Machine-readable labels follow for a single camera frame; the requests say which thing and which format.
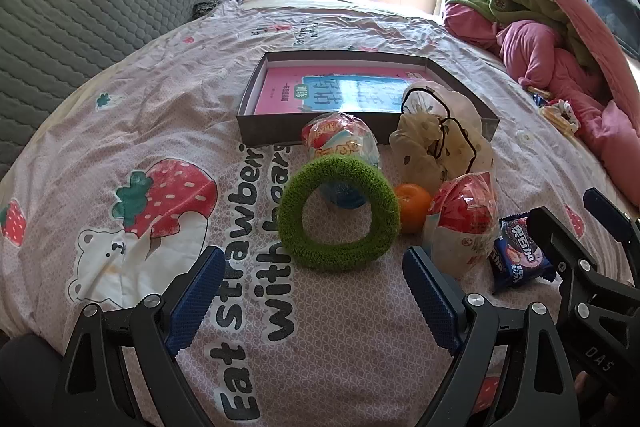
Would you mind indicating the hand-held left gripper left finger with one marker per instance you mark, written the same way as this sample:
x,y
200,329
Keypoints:
x,y
195,302

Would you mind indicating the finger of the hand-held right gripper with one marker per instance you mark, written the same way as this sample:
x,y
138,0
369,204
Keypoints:
x,y
600,204
555,232

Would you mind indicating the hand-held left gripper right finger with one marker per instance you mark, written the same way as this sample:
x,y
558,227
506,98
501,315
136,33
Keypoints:
x,y
432,302

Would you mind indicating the blue cookie packet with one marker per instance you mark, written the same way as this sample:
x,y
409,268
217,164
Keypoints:
x,y
520,257

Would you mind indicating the red surprise egg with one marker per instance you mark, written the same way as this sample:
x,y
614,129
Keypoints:
x,y
465,217

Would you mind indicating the small orange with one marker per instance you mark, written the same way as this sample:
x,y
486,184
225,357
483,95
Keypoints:
x,y
412,209

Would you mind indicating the beige mesh bag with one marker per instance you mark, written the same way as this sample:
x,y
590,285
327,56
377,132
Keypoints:
x,y
450,117

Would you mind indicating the blue surprise egg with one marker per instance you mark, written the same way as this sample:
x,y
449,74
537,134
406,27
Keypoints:
x,y
340,139

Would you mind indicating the grey cardboard box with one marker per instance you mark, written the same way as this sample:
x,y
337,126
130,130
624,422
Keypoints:
x,y
270,129

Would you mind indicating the yellow striped snack packet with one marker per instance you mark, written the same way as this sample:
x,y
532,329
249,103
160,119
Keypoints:
x,y
562,117

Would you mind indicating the small blue packet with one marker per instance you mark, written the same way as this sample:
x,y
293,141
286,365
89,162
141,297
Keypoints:
x,y
542,97

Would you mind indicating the magenta clothes pile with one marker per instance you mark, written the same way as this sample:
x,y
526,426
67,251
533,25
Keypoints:
x,y
540,52

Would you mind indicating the coral pink quilt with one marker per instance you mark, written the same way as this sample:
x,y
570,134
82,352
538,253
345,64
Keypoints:
x,y
600,37

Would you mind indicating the black television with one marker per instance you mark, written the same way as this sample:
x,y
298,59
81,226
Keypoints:
x,y
615,17

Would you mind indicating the printed strawberry bedsheet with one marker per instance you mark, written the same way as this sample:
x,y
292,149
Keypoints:
x,y
150,117

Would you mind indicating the green garment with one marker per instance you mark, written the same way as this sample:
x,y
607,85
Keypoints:
x,y
520,2

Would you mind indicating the pink book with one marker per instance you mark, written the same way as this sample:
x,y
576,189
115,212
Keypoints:
x,y
285,92

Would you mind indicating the blue patterned cloth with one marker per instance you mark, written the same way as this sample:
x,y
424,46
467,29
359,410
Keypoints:
x,y
210,7

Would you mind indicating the grey quilted headboard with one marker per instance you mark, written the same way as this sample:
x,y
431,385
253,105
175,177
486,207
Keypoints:
x,y
75,32

